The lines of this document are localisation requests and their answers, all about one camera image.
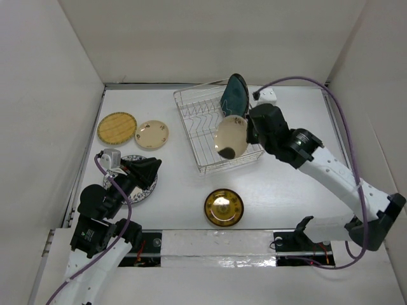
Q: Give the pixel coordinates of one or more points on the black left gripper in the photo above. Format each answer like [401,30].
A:
[145,169]

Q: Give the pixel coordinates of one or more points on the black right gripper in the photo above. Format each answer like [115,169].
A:
[252,138]

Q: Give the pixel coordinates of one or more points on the glossy cream plate black motif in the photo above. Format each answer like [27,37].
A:
[230,139]

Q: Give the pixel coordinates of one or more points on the blue white floral plate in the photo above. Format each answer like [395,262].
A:
[144,192]

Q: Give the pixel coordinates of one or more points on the dark teal square plate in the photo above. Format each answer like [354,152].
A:
[235,98]

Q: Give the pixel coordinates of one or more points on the gold brown patterned plate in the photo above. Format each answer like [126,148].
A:
[223,207]

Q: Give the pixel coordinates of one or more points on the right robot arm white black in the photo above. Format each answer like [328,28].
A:
[373,212]

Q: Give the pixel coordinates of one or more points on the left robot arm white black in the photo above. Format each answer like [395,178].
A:
[104,233]

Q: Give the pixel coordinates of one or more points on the cream plate with red marks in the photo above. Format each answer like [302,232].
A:
[152,134]

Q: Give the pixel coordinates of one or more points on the yellow woven round plate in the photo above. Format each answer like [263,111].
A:
[117,128]

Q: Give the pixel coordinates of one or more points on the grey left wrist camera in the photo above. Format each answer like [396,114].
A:
[110,159]

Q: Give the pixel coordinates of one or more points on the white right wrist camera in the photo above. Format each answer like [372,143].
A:
[265,96]

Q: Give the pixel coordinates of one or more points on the silver wire dish rack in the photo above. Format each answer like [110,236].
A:
[200,111]

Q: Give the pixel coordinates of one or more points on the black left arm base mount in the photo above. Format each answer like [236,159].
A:
[148,254]

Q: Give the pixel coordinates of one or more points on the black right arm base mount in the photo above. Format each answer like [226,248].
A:
[295,248]

